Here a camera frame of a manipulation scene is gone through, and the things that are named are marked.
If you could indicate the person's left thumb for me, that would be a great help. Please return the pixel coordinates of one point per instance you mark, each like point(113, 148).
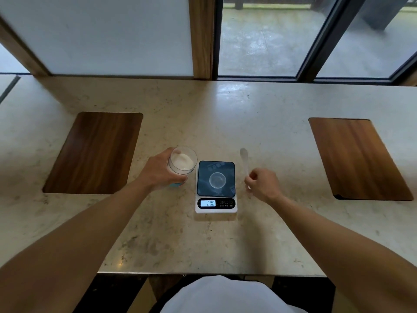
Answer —
point(169, 153)

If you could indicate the person's right fingers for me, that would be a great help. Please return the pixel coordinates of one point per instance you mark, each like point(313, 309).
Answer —
point(251, 179)

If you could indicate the clear glass jar of powder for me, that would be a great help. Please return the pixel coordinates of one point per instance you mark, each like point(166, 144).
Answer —
point(181, 165)

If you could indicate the person's left hand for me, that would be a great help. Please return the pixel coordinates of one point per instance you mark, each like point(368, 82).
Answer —
point(156, 172)

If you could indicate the black window frame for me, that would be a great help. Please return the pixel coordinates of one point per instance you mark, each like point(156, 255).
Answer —
point(312, 61)

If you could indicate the small clear plastic cup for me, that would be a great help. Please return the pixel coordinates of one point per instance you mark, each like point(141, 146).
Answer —
point(217, 180)

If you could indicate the person's left forearm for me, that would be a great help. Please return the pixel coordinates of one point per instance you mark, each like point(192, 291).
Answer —
point(65, 247)

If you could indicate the wooden window post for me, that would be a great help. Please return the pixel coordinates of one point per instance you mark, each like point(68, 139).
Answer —
point(202, 37)

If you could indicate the person's right forearm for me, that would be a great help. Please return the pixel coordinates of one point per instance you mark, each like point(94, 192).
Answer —
point(345, 254)

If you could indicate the white plastic spoon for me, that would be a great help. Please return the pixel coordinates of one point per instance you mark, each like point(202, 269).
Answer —
point(244, 161)

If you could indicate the white digital kitchen scale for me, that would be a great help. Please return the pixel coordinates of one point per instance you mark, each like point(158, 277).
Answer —
point(216, 187)

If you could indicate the person's white shirt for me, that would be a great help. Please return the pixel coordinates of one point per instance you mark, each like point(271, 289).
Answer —
point(228, 295)

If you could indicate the person's right hand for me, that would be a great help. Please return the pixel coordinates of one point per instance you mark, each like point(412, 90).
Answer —
point(265, 185)

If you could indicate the brown wooden placemat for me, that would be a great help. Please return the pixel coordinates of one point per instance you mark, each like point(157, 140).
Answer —
point(358, 158)
point(94, 153)

